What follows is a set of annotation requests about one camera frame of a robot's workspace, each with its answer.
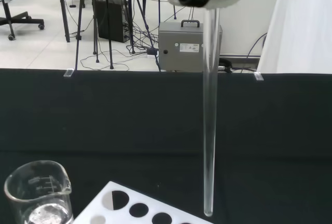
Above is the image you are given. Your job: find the black computer case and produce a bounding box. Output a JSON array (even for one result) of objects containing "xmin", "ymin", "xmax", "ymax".
[{"xmin": 96, "ymin": 0, "xmax": 130, "ymax": 44}]

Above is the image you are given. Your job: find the black desk frame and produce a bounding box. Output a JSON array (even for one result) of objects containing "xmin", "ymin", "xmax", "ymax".
[{"xmin": 57, "ymin": 0, "xmax": 148, "ymax": 43}]

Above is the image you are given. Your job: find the blue floor cable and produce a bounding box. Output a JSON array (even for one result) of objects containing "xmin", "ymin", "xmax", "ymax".
[{"xmin": 243, "ymin": 32, "xmax": 268, "ymax": 59}]

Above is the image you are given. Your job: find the white curtain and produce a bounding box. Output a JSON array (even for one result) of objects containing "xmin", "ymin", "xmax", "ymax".
[{"xmin": 256, "ymin": 0, "xmax": 332, "ymax": 75}]

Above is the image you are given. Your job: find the black floor cable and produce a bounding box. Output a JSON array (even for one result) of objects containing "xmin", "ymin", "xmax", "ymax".
[{"xmin": 79, "ymin": 49, "xmax": 136, "ymax": 71}]

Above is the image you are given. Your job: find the white test tube rack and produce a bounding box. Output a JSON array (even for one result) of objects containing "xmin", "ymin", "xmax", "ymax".
[{"xmin": 72, "ymin": 180, "xmax": 216, "ymax": 224}]

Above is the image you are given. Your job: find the black tripod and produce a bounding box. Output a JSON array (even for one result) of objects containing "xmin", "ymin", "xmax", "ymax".
[
  {"xmin": 123, "ymin": 0, "xmax": 160, "ymax": 72},
  {"xmin": 74, "ymin": 0, "xmax": 115, "ymax": 71}
]

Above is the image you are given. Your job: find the grey metal control box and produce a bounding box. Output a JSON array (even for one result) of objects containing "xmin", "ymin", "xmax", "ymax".
[{"xmin": 158, "ymin": 19, "xmax": 223, "ymax": 73}]

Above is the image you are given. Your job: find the black bench cloth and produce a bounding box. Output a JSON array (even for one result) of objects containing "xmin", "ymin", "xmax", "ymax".
[{"xmin": 0, "ymin": 68, "xmax": 332, "ymax": 224}]

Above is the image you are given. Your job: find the glass beaker with water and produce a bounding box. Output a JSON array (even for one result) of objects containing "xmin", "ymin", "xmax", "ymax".
[{"xmin": 3, "ymin": 160, "xmax": 73, "ymax": 224}]

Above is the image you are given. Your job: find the black connector cable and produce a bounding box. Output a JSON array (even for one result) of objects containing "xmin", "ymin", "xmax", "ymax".
[{"xmin": 218, "ymin": 58, "xmax": 252, "ymax": 74}]

